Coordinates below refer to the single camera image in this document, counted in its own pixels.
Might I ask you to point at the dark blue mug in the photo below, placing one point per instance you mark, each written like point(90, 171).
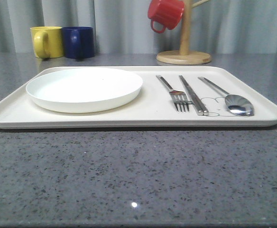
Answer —
point(78, 42)

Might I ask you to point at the yellow mug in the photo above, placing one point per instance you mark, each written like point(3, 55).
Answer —
point(47, 42)

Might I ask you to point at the silver spoon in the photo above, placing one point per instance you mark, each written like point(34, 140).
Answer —
point(236, 104)

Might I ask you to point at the grey curtain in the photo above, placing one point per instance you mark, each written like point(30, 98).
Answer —
point(122, 26)

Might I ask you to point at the red mug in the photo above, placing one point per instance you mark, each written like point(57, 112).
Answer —
point(165, 14)

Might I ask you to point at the silver fork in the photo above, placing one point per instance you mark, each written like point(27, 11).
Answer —
point(179, 98)

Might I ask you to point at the wooden mug tree stand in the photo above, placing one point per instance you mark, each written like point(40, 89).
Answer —
point(185, 56)

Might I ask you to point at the white round plate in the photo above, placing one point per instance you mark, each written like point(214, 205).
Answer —
point(84, 90)

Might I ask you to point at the cream rabbit tray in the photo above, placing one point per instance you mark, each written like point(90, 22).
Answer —
point(153, 106)

